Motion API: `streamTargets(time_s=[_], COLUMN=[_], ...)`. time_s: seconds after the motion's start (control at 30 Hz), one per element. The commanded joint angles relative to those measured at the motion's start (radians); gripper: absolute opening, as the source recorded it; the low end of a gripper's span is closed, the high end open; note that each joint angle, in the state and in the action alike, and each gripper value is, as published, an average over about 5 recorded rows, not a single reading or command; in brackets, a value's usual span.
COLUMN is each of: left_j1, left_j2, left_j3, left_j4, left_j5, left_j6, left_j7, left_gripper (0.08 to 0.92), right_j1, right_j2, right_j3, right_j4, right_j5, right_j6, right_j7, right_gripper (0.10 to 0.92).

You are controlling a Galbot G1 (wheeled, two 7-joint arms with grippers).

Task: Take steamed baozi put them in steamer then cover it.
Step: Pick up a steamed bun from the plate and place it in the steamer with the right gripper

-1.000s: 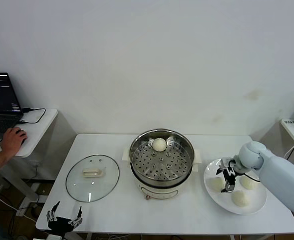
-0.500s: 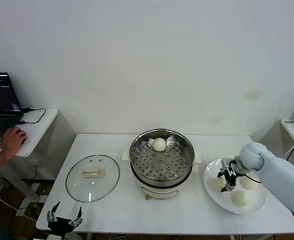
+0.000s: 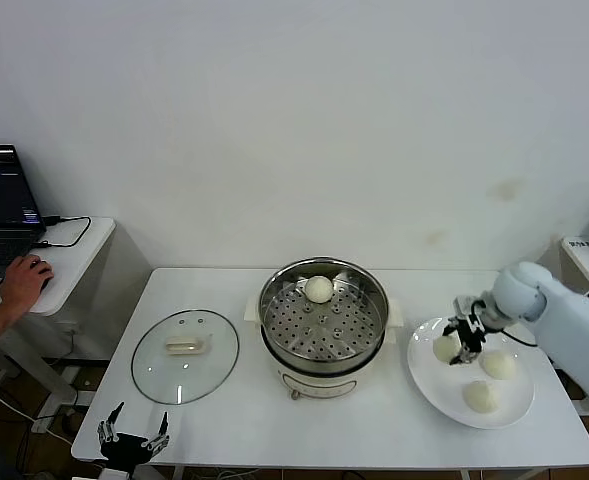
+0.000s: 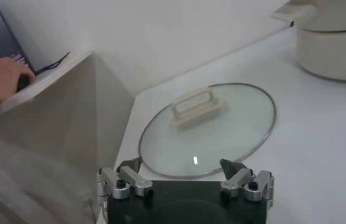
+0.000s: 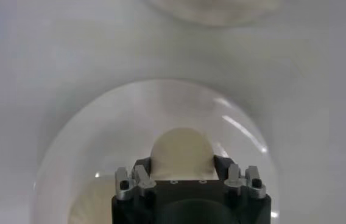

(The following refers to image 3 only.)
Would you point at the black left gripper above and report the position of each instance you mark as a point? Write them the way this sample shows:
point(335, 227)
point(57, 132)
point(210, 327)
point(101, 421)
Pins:
point(124, 447)

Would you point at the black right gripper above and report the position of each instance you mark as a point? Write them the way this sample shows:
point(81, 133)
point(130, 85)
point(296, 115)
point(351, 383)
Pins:
point(471, 332)

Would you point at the white steamed baozi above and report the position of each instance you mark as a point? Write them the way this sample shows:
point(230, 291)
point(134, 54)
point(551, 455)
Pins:
point(444, 350)
point(499, 365)
point(481, 397)
point(319, 290)

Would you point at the black computer mouse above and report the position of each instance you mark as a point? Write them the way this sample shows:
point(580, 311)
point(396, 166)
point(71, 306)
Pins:
point(37, 262)

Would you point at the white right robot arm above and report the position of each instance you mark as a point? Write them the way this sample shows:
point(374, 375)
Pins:
point(564, 320)

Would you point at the stainless steel steamer basket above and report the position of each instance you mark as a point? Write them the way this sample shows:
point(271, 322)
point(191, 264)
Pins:
point(324, 330)

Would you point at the person bare hand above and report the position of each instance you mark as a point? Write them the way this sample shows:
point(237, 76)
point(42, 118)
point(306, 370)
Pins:
point(24, 285)

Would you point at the white round plate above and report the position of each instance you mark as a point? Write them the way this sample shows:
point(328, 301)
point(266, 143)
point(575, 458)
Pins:
point(424, 380)

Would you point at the cream electric cooking pot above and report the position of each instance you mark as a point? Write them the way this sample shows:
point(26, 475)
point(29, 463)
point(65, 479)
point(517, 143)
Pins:
point(319, 385)

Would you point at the white side table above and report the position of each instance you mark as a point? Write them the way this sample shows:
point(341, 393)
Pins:
point(74, 260)

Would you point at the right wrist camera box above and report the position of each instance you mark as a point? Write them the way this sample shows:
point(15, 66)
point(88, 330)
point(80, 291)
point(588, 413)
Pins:
point(466, 303)

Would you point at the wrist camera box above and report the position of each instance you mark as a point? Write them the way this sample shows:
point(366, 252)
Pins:
point(116, 475)
point(466, 303)

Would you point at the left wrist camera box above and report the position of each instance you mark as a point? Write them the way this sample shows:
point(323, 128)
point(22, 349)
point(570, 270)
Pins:
point(116, 475)

